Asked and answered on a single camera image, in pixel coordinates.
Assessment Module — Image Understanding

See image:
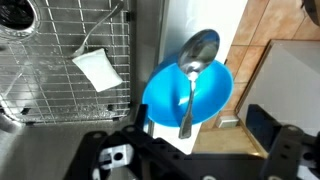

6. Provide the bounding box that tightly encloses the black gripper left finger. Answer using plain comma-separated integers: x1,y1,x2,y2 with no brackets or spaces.
63,102,158,180

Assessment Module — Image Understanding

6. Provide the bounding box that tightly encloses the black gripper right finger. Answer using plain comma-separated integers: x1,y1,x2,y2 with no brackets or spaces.
245,103,305,180

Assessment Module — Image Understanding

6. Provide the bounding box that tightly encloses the blue plastic bowl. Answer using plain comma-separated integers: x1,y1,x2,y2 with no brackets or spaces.
141,54,235,129

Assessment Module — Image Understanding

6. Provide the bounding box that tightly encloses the silver metal spoon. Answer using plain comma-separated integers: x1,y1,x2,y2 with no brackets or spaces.
177,28,221,140

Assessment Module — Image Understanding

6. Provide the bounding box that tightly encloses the stainless steel sink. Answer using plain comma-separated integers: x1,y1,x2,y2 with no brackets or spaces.
0,0,168,180

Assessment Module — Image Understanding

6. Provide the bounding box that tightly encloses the white panel wooden edge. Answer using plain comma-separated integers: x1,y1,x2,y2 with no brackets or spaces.
234,39,320,158

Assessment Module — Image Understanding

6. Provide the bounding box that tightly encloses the black sink drain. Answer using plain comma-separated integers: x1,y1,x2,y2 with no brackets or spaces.
0,0,40,38

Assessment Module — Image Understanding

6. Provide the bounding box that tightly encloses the small white block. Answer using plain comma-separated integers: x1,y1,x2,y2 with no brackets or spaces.
215,115,240,130

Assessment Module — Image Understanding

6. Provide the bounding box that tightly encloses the white sponge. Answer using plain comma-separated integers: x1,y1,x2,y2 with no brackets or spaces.
71,47,124,94

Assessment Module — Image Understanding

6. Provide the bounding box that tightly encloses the silver metal fork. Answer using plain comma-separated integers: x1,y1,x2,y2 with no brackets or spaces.
69,0,126,60

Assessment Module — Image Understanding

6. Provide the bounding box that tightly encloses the metal wire sink grid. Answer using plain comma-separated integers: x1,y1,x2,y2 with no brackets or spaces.
0,0,133,126

